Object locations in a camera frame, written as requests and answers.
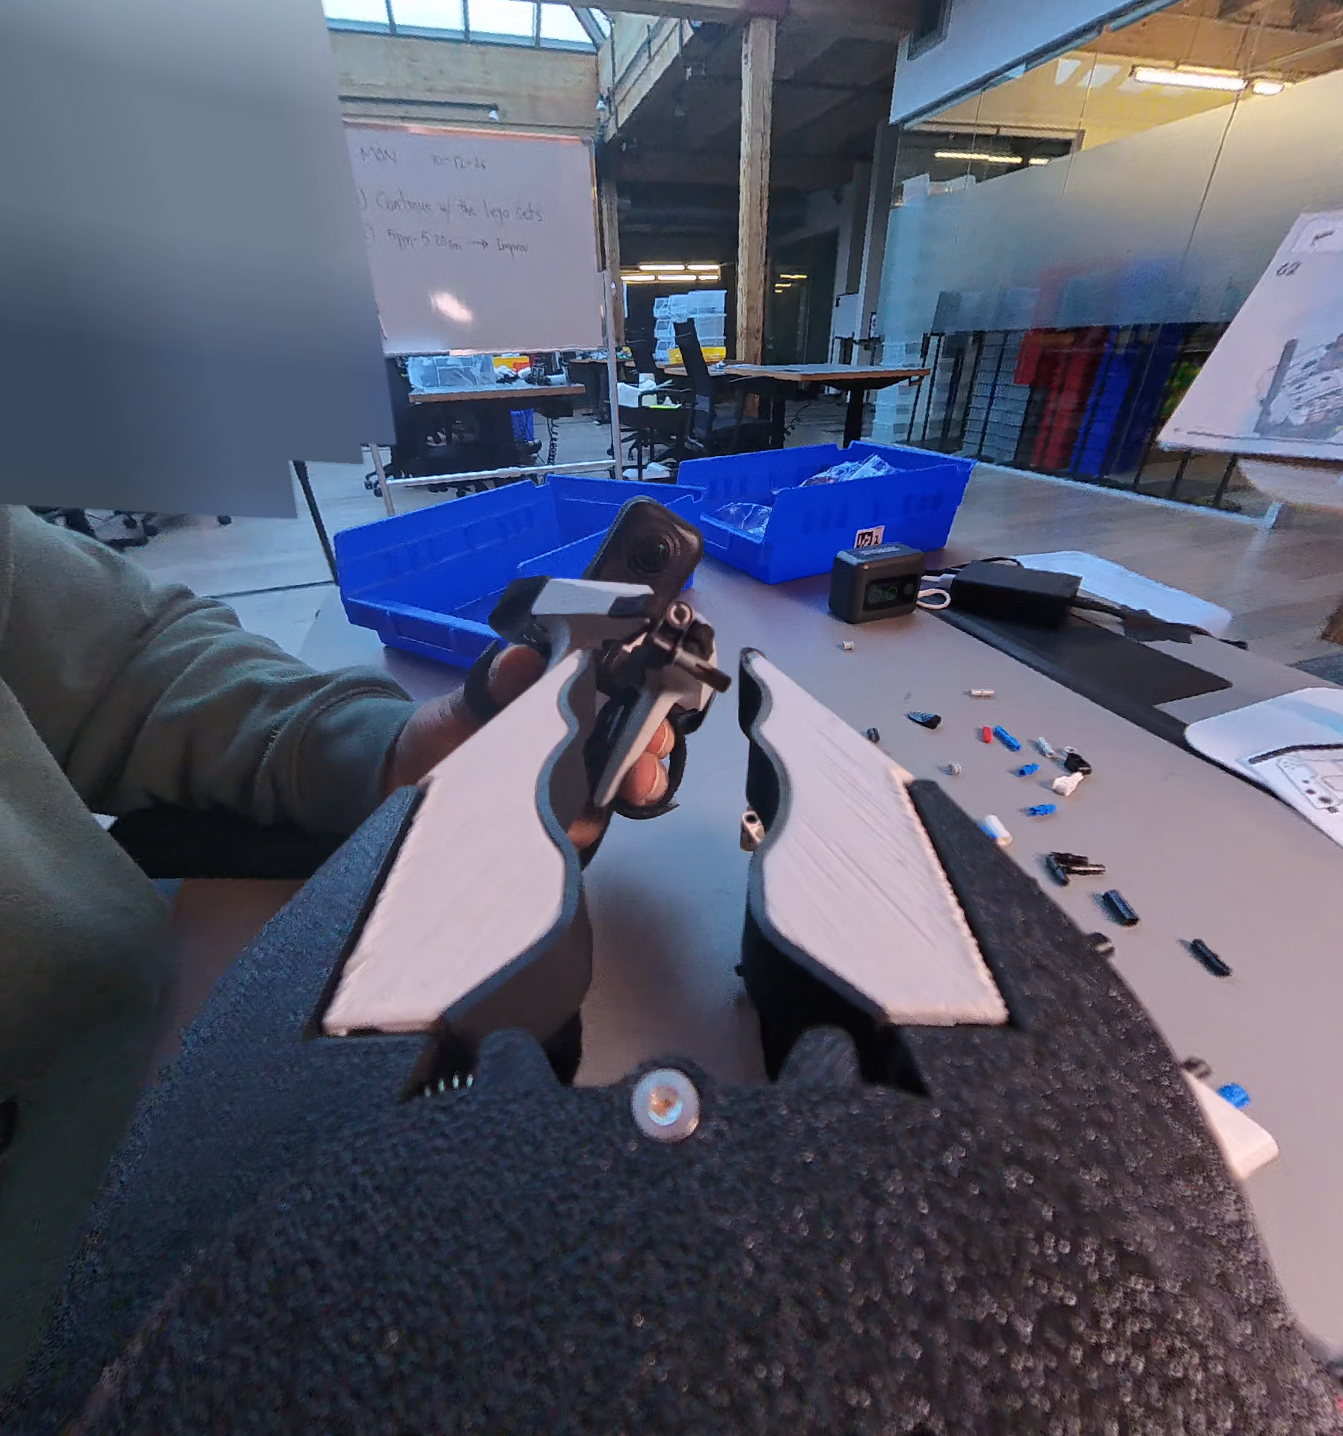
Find person's left forearm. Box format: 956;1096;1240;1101
0;532;441;813

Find scattered small building pieces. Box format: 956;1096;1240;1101
739;683;1282;1181

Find grey desk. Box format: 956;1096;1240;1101
156;530;1343;1357

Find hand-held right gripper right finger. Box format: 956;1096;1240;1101
739;649;1005;1025

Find black wire rack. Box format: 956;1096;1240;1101
907;326;1300;508

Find white paper sheet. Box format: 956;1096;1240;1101
1021;553;1240;649

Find person's left hand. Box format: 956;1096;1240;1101
387;643;686;864

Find Lego instruction booklet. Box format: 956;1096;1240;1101
1155;204;1343;467

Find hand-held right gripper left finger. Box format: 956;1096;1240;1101
319;649;606;1037

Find black power adapter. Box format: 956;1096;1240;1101
950;557;1086;629

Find wooden background desk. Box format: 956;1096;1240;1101
404;376;597;476
718;363;934;452

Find black box device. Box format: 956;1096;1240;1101
827;545;928;626

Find person's green sweatshirt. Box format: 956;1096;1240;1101
0;505;192;1436

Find wooden pillar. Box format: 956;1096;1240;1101
729;18;777;364

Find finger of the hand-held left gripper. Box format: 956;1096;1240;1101
492;579;657;656

